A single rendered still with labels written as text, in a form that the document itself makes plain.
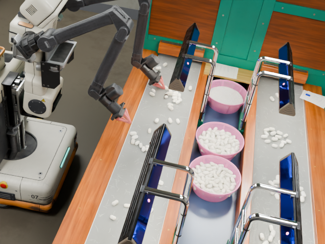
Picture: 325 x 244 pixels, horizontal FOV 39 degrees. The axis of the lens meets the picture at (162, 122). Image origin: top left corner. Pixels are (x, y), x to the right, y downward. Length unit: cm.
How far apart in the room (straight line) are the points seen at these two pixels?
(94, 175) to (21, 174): 79
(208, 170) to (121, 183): 45
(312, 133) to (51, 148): 161
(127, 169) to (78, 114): 151
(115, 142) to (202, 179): 48
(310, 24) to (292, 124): 62
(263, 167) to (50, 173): 128
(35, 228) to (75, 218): 95
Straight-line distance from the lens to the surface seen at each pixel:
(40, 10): 230
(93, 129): 357
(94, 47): 453
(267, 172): 242
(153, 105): 265
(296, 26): 296
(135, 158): 231
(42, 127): 317
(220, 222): 221
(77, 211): 205
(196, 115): 260
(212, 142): 251
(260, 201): 227
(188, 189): 185
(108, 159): 226
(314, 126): 280
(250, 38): 299
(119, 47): 209
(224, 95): 286
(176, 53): 301
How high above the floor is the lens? 237
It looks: 40 degrees down
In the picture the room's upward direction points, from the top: 9 degrees clockwise
